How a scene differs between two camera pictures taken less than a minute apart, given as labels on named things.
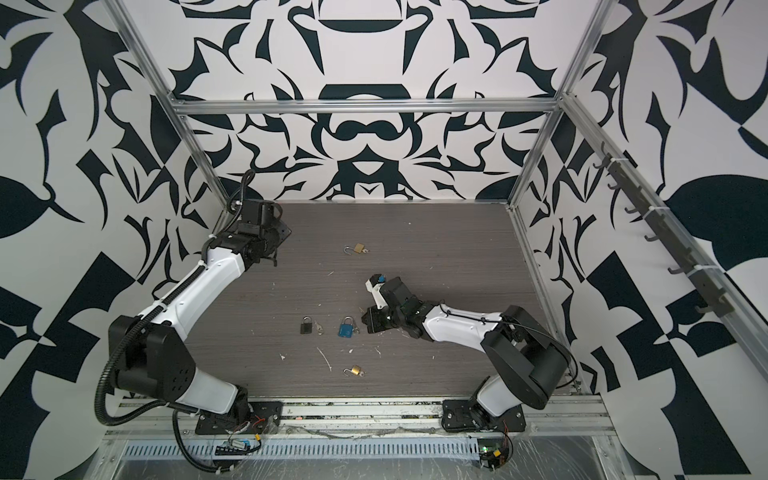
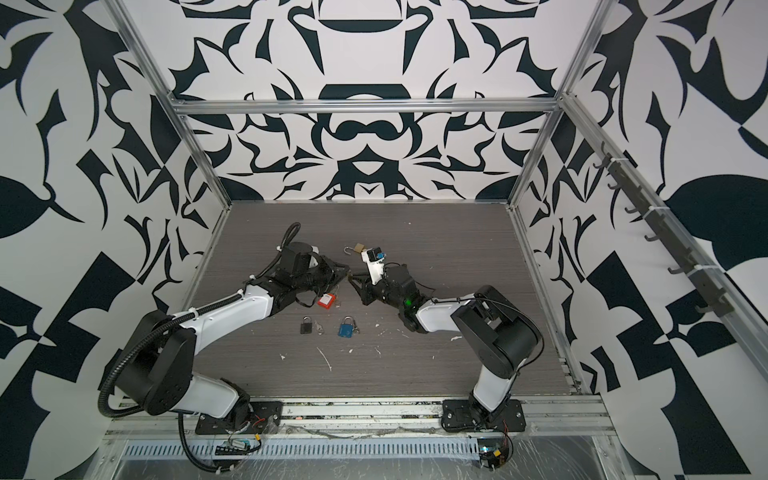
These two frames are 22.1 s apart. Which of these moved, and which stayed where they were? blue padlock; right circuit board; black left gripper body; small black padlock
Moved: black left gripper body
Stayed: blue padlock; right circuit board; small black padlock
